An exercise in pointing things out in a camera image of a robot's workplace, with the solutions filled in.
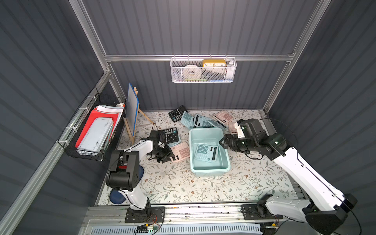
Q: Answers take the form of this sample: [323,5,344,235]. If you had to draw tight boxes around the small pink calculator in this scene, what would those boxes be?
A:
[170,142,190,163]

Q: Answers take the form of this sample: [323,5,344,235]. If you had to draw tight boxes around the large blue calculator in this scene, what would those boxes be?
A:
[194,144,218,163]

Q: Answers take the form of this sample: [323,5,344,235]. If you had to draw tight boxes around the mint green storage box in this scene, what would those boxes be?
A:
[189,127,231,177]

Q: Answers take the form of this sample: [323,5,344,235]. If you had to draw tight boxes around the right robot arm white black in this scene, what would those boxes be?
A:
[219,134,357,235]

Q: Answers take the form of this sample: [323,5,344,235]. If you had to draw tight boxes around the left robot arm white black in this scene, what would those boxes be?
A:
[105,138,171,211]

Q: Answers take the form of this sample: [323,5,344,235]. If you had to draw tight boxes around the pink calculator middle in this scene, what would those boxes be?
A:
[228,121,238,135]

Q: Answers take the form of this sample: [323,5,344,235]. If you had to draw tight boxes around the blue calculator under black one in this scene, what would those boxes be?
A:
[168,140,181,148]

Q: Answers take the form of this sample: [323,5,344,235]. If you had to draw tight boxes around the black calculator on blue one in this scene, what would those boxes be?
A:
[159,127,180,145]

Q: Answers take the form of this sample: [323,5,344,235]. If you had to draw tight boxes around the blue calculator back right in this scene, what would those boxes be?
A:
[208,119,227,130]

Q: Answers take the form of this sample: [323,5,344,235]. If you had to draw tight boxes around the pink calculator back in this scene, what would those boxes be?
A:
[213,111,233,125]

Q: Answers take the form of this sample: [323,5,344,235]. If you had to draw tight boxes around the black calculator at back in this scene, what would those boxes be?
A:
[168,105,188,123]

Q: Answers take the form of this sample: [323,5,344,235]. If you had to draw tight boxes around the blue calculator back left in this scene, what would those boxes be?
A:
[180,111,194,129]

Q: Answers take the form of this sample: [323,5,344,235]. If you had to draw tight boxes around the floral table mat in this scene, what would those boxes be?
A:
[98,109,300,205]

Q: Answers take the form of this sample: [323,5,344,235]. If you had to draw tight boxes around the wooden easel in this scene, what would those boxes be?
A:
[122,87,157,146]

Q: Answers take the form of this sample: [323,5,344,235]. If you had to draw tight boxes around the blue framed whiteboard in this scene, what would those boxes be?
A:
[125,83,139,137]

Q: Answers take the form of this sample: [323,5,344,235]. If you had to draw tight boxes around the navy blue case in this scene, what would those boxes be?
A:
[109,166,144,205]

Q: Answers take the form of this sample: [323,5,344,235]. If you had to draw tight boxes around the white papers in basket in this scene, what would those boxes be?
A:
[94,103,125,130]

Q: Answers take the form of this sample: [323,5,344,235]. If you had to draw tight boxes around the white pencil case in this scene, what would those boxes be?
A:
[76,117,113,156]

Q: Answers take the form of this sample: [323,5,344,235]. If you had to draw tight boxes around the small circuit board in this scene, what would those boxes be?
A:
[135,224,160,234]

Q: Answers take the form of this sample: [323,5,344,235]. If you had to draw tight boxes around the red folder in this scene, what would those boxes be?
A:
[74,110,118,148]

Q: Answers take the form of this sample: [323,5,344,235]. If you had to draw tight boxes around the white tape roll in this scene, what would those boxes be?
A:
[182,65,202,80]

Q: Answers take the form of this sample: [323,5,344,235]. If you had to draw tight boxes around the yellow clock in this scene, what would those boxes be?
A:
[202,59,227,68]

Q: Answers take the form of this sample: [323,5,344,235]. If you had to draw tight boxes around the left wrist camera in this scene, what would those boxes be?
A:
[149,130,164,145]

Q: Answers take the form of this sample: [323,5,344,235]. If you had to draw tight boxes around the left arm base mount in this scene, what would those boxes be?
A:
[124,207,165,224]

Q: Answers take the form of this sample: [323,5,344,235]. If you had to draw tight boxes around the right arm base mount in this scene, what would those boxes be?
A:
[240,204,283,221]

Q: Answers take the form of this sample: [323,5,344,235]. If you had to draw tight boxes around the black wire side basket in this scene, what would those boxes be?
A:
[59,93,126,162]

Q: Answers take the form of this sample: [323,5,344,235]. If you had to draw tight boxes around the white wire wall basket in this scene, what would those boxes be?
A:
[170,56,238,83]

